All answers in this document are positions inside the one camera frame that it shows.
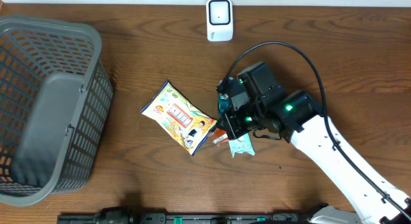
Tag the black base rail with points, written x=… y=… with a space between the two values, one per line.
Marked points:
x=323 y=213

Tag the white barcode scanner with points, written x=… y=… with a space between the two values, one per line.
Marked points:
x=220 y=23

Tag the grey plastic basket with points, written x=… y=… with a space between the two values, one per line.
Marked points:
x=55 y=99

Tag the teal wet wipes pack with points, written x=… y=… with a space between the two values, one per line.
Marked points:
x=241 y=145

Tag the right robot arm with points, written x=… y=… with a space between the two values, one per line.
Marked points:
x=312 y=132

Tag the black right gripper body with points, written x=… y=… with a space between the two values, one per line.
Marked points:
x=252 y=115

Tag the yellow snack bag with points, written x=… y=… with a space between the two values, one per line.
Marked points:
x=183 y=121

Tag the blue mouthwash bottle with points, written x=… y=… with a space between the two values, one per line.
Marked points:
x=223 y=104

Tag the red chocolate bar wrapper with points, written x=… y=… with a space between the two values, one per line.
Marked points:
x=218 y=136

